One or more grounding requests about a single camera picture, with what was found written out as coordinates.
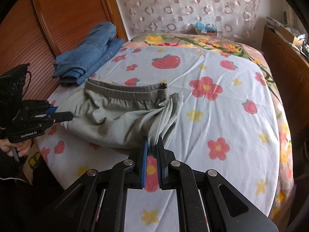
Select circle patterned curtain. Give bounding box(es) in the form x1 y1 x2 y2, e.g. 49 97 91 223
110 0 288 51

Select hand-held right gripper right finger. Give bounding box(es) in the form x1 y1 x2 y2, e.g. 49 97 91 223
156 143 279 232

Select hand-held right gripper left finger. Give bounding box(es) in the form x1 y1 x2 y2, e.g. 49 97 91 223
31 140 149 232

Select open cardboard box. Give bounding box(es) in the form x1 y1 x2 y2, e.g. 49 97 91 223
276 25 303 47

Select pile of assorted small items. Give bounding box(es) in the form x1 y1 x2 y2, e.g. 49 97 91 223
266 16 309 56

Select white floral bed sheet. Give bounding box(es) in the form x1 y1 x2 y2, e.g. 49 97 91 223
36 44 282 232

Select person's left hand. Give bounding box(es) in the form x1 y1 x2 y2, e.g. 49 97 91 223
0 138 32 159

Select cardboard box with teal cloth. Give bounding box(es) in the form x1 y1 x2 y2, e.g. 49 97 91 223
194 21 218 37

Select folded blue jeans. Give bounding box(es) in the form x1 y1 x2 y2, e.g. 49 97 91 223
53 22 126 86

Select pink floral blanket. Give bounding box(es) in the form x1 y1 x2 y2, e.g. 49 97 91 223
128 32 296 221

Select wooden headboard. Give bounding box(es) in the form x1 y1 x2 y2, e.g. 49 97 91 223
0 0 128 107

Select wooden sideboard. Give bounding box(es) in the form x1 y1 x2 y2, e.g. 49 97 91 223
262 26 309 95

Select person's black clothing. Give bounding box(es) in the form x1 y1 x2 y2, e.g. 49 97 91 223
0 147 34 232

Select grey-green pants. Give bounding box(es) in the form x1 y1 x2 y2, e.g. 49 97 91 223
58 77 185 149

